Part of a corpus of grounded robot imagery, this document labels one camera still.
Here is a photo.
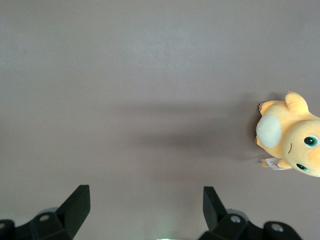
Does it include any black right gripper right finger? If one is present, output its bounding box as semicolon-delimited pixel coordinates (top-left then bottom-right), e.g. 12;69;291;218
198;186;303;240

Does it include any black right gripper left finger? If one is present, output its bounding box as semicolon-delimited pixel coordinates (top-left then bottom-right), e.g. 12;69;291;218
0;184;91;240

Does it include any orange plush toy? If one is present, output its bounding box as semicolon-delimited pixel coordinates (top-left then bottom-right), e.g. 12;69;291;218
254;90;320;178

